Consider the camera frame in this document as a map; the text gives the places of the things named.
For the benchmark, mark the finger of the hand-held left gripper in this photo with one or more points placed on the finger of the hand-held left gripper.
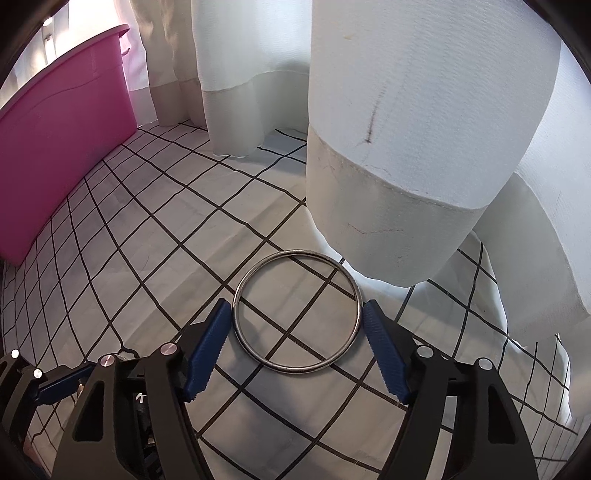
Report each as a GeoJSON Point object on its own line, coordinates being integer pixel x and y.
{"type": "Point", "coordinates": [60, 385]}

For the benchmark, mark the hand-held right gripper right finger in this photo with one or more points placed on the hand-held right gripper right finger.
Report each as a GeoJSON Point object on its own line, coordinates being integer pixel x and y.
{"type": "Point", "coordinates": [385, 355]}

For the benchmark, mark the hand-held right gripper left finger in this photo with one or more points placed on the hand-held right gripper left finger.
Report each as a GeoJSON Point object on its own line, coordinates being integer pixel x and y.
{"type": "Point", "coordinates": [205, 355]}

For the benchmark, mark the large silver bangle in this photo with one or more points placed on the large silver bangle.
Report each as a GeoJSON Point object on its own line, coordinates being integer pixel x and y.
{"type": "Point", "coordinates": [235, 307]}

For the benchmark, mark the pink plastic tub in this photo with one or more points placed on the pink plastic tub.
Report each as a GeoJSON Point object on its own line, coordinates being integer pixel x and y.
{"type": "Point", "coordinates": [60, 138]}

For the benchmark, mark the white checked tablecloth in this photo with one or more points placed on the white checked tablecloth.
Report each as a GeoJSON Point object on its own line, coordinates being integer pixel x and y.
{"type": "Point", "coordinates": [184, 221]}

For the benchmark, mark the white sheer curtain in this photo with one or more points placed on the white sheer curtain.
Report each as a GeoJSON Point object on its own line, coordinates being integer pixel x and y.
{"type": "Point", "coordinates": [415, 138]}

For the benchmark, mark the beige curtain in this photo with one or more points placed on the beige curtain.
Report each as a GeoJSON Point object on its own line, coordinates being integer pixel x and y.
{"type": "Point", "coordinates": [161, 46]}

